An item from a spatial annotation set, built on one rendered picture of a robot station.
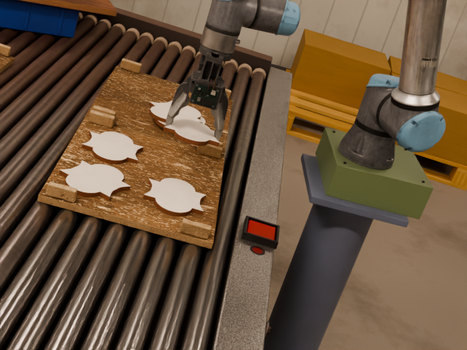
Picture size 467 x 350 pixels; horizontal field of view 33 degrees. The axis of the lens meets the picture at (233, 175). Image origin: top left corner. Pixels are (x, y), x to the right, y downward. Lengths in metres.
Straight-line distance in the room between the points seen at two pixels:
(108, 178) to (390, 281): 2.21
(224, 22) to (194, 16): 3.91
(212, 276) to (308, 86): 3.76
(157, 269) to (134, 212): 0.17
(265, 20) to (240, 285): 0.56
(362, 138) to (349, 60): 3.06
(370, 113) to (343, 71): 3.09
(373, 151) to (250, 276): 0.67
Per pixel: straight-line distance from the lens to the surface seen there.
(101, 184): 1.61
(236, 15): 1.64
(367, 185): 2.06
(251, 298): 1.46
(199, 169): 1.81
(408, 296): 3.60
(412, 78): 1.90
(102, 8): 2.43
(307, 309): 2.27
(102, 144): 1.78
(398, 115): 1.93
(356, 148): 2.08
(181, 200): 1.63
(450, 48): 5.83
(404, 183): 2.08
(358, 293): 3.46
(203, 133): 1.76
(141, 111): 2.03
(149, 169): 1.75
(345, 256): 2.19
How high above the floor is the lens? 1.71
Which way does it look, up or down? 25 degrees down
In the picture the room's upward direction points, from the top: 18 degrees clockwise
